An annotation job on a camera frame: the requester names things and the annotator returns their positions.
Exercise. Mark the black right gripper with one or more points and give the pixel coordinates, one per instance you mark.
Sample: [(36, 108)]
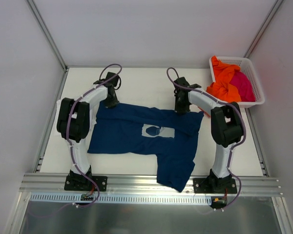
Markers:
[(182, 106)]

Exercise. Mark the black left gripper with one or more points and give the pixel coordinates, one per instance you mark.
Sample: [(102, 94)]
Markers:
[(112, 100)]

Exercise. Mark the blue printed t shirt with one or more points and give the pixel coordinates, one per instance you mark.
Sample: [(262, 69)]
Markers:
[(173, 138)]

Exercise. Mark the orange t shirt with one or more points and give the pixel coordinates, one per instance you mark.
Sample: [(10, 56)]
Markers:
[(221, 87)]

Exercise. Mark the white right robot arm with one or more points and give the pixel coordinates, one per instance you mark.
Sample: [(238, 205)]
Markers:
[(227, 130)]

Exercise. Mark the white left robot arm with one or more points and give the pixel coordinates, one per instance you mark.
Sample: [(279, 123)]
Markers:
[(74, 123)]

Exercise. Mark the pink t shirt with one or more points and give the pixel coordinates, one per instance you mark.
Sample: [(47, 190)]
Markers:
[(244, 87)]

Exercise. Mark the white plastic basket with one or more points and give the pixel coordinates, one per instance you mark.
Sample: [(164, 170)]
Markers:
[(247, 68)]

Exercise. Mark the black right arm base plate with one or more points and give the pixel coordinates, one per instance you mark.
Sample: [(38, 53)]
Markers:
[(214, 185)]

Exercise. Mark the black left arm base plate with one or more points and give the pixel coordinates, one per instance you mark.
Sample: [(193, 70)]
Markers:
[(98, 183)]

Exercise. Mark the aluminium mounting rail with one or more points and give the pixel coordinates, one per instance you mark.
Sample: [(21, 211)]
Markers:
[(147, 185)]

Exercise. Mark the white slotted cable duct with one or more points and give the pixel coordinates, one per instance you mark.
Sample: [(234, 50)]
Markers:
[(122, 199)]

